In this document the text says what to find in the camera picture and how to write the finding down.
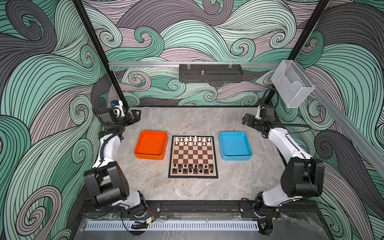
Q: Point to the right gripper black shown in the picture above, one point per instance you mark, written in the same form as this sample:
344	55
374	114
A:
246	119

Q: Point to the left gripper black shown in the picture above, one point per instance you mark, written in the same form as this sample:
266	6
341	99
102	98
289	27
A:
136	118

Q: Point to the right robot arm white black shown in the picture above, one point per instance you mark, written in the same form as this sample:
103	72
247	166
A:
303	175

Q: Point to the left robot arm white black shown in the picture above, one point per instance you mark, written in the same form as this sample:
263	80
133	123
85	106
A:
105	181

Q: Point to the folding chess board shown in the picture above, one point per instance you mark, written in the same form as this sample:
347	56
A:
194	157

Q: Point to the blue plastic tray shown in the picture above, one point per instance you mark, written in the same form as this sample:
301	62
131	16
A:
235	146

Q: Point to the orange plastic tray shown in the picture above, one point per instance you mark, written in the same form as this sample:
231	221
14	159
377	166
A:
151	145

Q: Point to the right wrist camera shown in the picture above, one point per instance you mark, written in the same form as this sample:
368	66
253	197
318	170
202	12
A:
258	112

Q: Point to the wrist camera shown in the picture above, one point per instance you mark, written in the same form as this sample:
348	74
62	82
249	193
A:
118	108
258	112

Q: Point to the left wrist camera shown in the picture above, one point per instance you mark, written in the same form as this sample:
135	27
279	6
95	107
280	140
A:
118	108

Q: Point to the clear plastic wall holder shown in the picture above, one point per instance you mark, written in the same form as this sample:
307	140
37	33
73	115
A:
292	83

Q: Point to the aluminium rail back wall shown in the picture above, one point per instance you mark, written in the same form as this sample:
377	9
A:
152	64

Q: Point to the aluminium rail wall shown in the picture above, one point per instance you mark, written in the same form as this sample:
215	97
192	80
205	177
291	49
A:
152	64
355	109

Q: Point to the black perforated wall tray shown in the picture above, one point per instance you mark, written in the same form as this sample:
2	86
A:
215	74

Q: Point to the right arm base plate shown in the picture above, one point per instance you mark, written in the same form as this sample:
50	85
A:
256	210

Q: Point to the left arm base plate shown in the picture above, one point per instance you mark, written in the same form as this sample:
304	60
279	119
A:
150	209

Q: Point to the white slotted cable duct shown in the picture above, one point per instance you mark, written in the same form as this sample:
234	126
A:
175	226

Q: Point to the aluminium rail right wall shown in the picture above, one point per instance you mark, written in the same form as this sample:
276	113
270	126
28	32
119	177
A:
355	109

